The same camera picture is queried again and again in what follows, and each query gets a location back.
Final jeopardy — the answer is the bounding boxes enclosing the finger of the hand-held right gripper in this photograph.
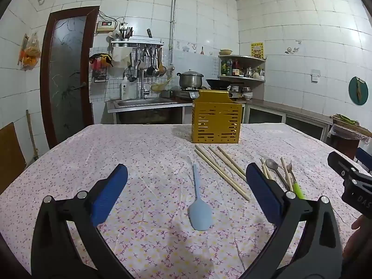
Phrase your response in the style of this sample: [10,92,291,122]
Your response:
[327,151,361,181]

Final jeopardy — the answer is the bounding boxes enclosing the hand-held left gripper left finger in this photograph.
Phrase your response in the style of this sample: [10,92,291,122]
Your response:
[30,163,133,279]

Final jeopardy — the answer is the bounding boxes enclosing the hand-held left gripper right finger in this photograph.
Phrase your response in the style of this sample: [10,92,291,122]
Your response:
[240,163,343,279]

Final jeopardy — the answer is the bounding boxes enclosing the grey metal spoon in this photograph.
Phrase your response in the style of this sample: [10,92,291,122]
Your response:
[265,159,289,191]

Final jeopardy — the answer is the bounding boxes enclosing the long wooden chopstick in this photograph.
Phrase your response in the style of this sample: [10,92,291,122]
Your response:
[217,146,247,175]
[208,146,247,181]
[195,148,246,199]
[196,144,251,201]

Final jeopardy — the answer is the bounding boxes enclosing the yellow slotted utensil holder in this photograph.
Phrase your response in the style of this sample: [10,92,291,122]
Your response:
[191,90,243,144]

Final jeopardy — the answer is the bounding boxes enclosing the person's right hand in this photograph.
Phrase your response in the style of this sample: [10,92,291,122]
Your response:
[343,213,372,260]

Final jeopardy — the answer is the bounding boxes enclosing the blue chair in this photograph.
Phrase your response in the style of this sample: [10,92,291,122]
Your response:
[355,147,372,173]

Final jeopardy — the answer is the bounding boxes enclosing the cardboard box with bag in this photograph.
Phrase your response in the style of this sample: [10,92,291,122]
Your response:
[328,113,372,159]

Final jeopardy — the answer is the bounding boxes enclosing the pink floral tablecloth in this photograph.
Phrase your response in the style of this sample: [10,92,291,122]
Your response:
[0,123,369,279]

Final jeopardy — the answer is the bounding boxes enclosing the blue silicone spatula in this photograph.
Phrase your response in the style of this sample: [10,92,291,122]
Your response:
[188,163,213,231]

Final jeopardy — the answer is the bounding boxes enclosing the kitchen counter cabinet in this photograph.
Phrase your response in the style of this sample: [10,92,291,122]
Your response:
[242,98,333,141]

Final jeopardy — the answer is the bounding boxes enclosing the green round cutting board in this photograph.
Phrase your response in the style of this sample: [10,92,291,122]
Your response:
[348,76,369,106]

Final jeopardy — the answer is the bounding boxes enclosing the steel sink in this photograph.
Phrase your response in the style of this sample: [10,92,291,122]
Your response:
[113,98,178,108]

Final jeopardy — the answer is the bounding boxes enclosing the wooden stick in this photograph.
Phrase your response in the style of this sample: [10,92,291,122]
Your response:
[26,110,39,160]

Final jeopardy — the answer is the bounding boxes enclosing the white soap bottle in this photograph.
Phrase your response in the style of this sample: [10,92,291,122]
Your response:
[120,74,130,100]

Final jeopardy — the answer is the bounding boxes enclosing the metal faucet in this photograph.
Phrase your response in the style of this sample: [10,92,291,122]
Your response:
[140,69,150,99]

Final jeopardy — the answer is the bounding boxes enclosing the wooden board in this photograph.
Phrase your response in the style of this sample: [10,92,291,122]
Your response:
[0,122,27,195]

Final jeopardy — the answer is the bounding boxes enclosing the yellow plastic bag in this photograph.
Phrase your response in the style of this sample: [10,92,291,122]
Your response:
[150,77,173,92]

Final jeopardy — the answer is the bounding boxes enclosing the black wok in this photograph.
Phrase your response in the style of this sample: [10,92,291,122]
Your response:
[205,78,232,90]

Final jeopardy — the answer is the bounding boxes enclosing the brown door with frosted glass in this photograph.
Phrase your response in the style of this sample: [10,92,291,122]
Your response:
[40,6,101,149]

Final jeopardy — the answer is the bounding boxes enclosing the steel gas stove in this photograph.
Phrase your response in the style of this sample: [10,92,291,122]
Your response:
[174,86,242,100]

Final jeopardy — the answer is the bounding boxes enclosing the row of sauce bottles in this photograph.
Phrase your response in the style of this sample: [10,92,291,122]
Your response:
[220,59,245,76]

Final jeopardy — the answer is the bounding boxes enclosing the hanging ladles and spatulas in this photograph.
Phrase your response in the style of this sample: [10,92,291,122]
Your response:
[125,45,167,82]

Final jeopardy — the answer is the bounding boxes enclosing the white cloth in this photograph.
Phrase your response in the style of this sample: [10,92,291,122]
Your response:
[112,46,132,68]

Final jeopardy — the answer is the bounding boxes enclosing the steel pot with lid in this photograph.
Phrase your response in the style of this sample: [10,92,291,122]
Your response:
[177,69,204,89]

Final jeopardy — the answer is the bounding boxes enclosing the utensil cup with chopsticks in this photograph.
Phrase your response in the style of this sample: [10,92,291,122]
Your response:
[119,26,134,41]

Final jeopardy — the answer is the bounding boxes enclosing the orange plastic bag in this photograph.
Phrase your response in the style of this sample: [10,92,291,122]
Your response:
[18,32,41,71]

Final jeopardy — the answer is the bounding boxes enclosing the white electric control box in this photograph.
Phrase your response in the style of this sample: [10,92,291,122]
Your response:
[96,20,116,33]

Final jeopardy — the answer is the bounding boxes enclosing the vertical metal pipe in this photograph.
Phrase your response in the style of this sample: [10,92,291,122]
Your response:
[169,0,178,73]

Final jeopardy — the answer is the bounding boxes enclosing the green handled peeler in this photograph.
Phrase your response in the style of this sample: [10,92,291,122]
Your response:
[286,162,305,199]

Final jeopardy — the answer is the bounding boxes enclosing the wire basket with red bag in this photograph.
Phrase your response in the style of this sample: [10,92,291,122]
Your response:
[89,53,114,82]

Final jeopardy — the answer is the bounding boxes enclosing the corner wall shelf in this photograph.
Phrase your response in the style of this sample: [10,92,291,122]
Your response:
[217,54,267,82]

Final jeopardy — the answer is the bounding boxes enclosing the yellow wall poster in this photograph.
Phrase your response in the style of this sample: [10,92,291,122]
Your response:
[250,42,265,59]

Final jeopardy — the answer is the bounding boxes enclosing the metal wall rack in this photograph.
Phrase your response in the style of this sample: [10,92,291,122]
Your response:
[110,37,165,49]

